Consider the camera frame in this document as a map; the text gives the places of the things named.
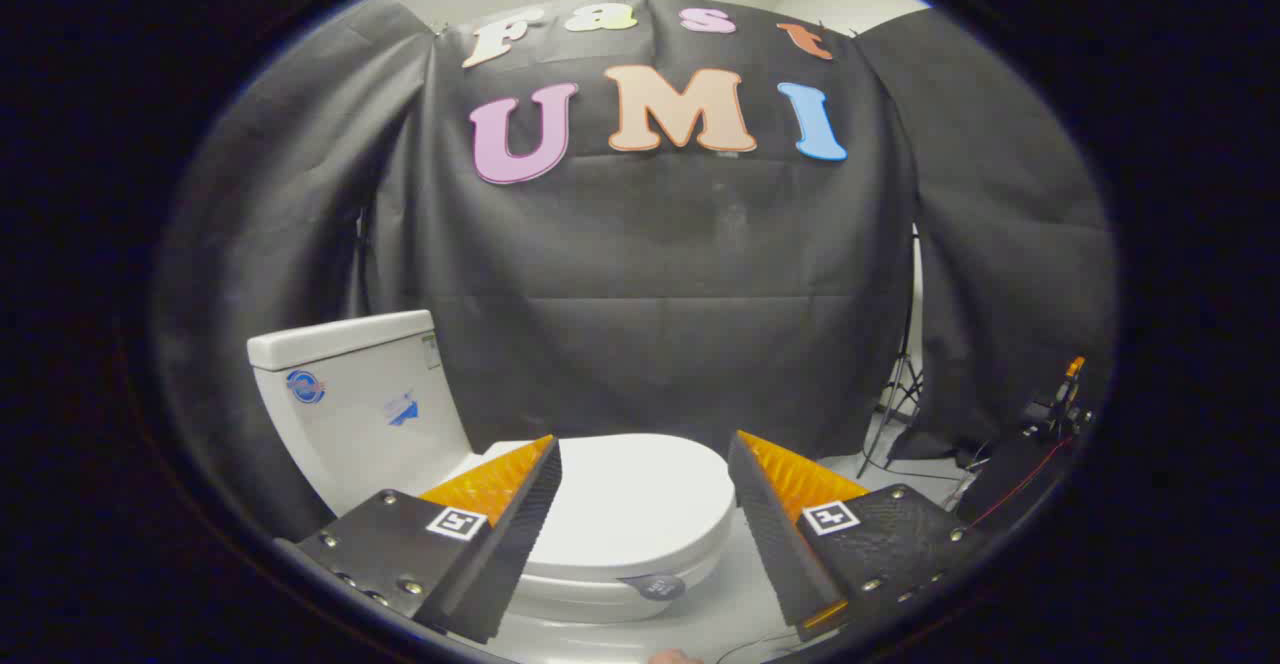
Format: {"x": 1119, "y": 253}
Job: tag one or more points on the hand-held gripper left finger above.
{"x": 515, "y": 534}

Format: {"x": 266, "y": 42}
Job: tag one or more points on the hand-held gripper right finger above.
{"x": 770, "y": 534}

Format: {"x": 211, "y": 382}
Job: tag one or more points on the white toilet lid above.
{"x": 640, "y": 504}

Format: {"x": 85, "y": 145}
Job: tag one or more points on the dark grey lid pull tab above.
{"x": 652, "y": 586}

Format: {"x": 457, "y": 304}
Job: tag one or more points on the white toilet bowl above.
{"x": 580, "y": 606}

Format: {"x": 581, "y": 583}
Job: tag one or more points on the black tripod stand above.
{"x": 897, "y": 384}

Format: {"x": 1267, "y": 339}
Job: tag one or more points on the black device with orange tip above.
{"x": 1040, "y": 444}

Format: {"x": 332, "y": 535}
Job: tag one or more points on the black backdrop cloth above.
{"x": 650, "y": 274}

